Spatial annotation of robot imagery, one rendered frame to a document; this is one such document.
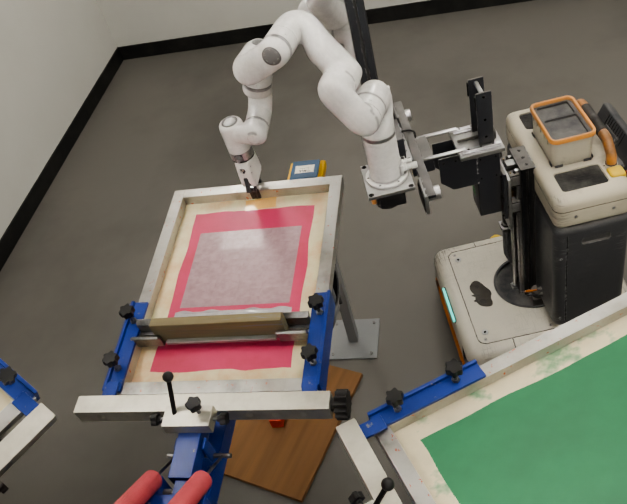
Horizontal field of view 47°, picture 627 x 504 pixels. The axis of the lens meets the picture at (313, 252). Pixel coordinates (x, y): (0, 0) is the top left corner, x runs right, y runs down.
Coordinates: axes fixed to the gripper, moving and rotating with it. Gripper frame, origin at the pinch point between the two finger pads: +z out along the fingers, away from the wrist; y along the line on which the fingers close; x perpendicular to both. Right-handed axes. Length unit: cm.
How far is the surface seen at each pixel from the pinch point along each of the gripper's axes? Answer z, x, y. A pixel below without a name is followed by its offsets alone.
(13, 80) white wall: 53, 200, 173
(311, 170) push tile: 9.7, -14.5, 17.2
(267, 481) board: 100, 16, -57
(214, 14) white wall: 103, 115, 302
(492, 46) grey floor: 124, -82, 246
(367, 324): 106, -17, 19
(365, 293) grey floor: 109, -15, 38
